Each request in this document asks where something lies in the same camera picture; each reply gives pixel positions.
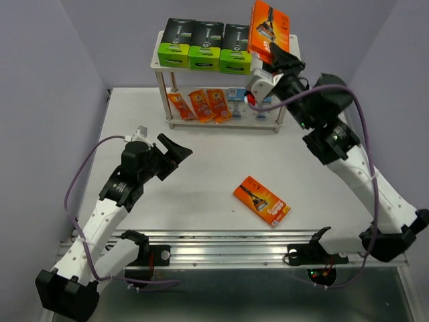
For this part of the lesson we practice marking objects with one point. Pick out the blue clear razor blister pack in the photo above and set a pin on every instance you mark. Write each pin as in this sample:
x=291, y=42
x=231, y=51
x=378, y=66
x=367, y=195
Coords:
x=236, y=103

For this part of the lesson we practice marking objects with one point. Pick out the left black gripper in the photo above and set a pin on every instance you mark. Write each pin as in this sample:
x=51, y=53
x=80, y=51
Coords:
x=175, y=155

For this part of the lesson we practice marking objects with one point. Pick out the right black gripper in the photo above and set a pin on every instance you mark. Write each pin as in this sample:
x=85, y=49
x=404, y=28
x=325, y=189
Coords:
x=283, y=62

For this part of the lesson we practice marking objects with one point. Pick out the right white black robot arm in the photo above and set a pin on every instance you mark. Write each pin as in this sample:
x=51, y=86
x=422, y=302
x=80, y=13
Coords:
x=338, y=138

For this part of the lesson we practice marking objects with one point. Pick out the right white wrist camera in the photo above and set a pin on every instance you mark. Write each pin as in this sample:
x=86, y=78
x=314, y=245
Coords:
x=260, y=84

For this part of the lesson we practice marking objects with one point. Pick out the orange Gillette Fusion pack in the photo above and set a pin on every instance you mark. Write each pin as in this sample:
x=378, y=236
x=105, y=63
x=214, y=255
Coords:
x=267, y=25
x=260, y=200

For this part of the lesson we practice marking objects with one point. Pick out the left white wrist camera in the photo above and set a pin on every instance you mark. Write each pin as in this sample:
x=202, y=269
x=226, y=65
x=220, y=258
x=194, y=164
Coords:
x=140, y=135

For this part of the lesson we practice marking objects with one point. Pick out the aluminium rail frame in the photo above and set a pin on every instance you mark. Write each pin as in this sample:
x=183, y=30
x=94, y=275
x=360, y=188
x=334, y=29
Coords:
x=194, y=210

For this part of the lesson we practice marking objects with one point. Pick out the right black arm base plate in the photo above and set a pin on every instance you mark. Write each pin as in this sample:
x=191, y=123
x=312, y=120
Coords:
x=312, y=253

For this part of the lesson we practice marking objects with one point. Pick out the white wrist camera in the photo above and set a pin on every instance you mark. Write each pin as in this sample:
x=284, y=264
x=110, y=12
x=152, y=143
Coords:
x=140, y=135
x=260, y=84

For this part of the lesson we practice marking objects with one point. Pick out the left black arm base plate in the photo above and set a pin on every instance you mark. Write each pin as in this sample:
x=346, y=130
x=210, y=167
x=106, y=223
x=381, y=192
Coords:
x=157, y=256

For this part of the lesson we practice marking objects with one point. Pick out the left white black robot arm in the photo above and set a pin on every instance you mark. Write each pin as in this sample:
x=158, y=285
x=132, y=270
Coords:
x=72, y=288

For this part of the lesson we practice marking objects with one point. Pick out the black green razor box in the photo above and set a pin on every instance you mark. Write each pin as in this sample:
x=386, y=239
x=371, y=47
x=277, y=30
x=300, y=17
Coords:
x=234, y=57
x=175, y=43

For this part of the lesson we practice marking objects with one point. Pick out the orange BIC razor bag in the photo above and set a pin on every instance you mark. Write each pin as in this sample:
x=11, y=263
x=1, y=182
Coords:
x=218, y=105
x=181, y=106
x=201, y=106

